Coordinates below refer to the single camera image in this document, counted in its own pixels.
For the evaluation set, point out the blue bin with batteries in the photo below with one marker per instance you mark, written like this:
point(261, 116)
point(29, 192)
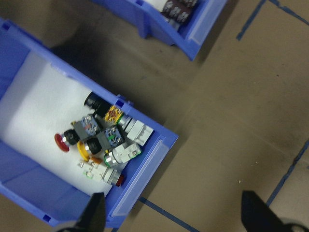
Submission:
point(154, 24)

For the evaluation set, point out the white switch with red lens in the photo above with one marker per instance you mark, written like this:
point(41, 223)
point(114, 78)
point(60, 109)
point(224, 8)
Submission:
point(99, 171)

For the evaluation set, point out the red mushroom stop switch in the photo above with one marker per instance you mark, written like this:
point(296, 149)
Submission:
point(84, 129)

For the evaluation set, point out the black knob switch yellow block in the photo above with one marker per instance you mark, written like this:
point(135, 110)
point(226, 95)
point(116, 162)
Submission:
point(101, 106)

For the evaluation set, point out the blue bin with push buttons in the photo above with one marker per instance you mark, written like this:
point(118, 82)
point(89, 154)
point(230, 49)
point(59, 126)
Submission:
point(36, 183)

